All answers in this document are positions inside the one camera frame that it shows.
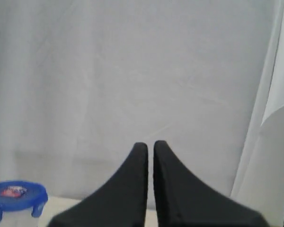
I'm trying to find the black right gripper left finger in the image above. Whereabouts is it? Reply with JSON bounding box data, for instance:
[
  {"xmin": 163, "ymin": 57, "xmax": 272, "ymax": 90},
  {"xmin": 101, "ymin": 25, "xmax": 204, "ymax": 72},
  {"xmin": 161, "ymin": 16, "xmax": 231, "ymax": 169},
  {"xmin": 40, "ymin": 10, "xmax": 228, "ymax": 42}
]
[{"xmin": 48, "ymin": 142, "xmax": 149, "ymax": 227}]

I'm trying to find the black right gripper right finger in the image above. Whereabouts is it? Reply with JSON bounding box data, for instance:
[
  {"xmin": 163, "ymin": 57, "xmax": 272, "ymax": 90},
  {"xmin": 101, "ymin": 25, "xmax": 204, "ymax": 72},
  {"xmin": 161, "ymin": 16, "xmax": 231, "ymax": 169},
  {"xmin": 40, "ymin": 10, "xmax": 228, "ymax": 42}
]
[{"xmin": 153, "ymin": 140, "xmax": 269, "ymax": 227}]

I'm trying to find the clear plastic tall container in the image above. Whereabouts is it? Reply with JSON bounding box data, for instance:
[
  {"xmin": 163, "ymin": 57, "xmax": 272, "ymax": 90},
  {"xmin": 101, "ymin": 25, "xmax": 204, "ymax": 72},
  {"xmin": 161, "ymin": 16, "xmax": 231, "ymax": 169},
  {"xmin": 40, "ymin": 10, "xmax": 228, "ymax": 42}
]
[{"xmin": 0, "ymin": 209, "xmax": 39, "ymax": 227}]

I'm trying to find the blue plastic container lid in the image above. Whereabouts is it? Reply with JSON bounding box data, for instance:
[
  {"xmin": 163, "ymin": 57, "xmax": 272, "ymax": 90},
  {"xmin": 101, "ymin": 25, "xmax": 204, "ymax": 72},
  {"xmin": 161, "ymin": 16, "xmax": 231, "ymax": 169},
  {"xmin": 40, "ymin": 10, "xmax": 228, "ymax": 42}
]
[{"xmin": 0, "ymin": 181, "xmax": 48, "ymax": 218}]

